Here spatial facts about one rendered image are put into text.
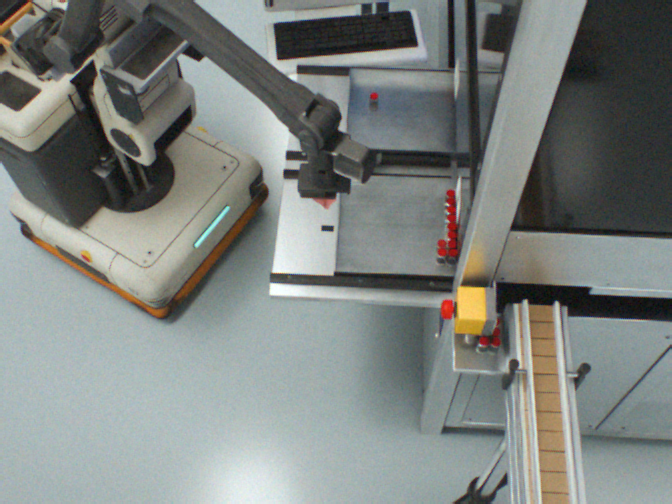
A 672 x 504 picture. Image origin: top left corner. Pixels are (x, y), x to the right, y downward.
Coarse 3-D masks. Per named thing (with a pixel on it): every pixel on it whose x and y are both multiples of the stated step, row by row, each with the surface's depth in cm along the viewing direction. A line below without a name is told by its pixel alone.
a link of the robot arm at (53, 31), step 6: (54, 24) 157; (60, 24) 156; (48, 30) 156; (54, 30) 155; (42, 36) 156; (48, 36) 155; (96, 36) 156; (90, 42) 155; (96, 42) 156; (90, 48) 155; (96, 48) 157; (84, 54) 155; (90, 54) 157; (84, 60) 156
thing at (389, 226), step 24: (360, 192) 179; (384, 192) 179; (408, 192) 179; (432, 192) 179; (456, 192) 179; (360, 216) 176; (384, 216) 175; (408, 216) 175; (432, 216) 175; (336, 240) 169; (360, 240) 172; (384, 240) 172; (408, 240) 172; (432, 240) 172; (336, 264) 167; (360, 264) 169; (384, 264) 169; (408, 264) 169; (432, 264) 169; (456, 264) 169
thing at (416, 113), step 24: (360, 72) 196; (384, 72) 195; (408, 72) 194; (432, 72) 194; (360, 96) 194; (384, 96) 194; (408, 96) 194; (432, 96) 194; (360, 120) 190; (384, 120) 190; (408, 120) 190; (432, 120) 190; (384, 144) 186; (408, 144) 186; (432, 144) 186; (456, 144) 186
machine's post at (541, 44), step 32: (544, 0) 91; (576, 0) 90; (544, 32) 95; (512, 64) 103; (544, 64) 100; (512, 96) 105; (544, 96) 105; (512, 128) 111; (512, 160) 117; (480, 192) 128; (512, 192) 124; (480, 224) 133; (480, 256) 143; (448, 320) 170; (448, 352) 182; (448, 384) 201
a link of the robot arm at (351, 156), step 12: (336, 132) 135; (300, 144) 133; (312, 144) 131; (324, 144) 134; (336, 144) 133; (348, 144) 133; (360, 144) 133; (336, 156) 133; (348, 156) 132; (360, 156) 132; (372, 156) 134; (336, 168) 136; (348, 168) 134; (360, 168) 133; (372, 168) 137; (360, 180) 134
